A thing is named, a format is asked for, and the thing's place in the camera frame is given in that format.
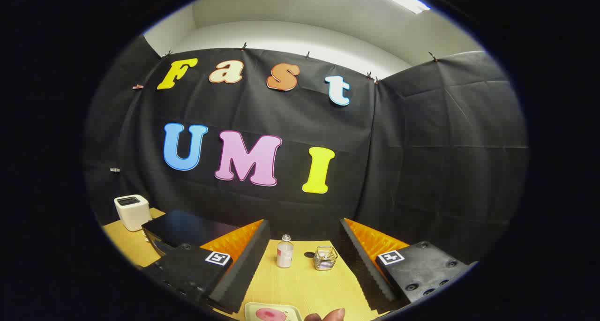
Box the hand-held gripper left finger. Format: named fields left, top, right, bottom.
left=141, top=219, right=271, bottom=314

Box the white toaster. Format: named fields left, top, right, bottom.
left=114, top=194, right=152, bottom=232

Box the wire basket holder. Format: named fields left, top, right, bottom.
left=313, top=246, right=338, bottom=271

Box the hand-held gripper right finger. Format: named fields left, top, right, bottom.
left=338, top=218, right=479, bottom=312

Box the white square plate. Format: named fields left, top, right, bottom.
left=244, top=302, right=303, bottom=321

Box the black toaster oven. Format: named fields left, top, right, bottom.
left=142, top=210, right=244, bottom=257

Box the pink round food slice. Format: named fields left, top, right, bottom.
left=255, top=307, right=287, bottom=321

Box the clear glass bottle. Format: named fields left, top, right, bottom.
left=276, top=234, right=294, bottom=269

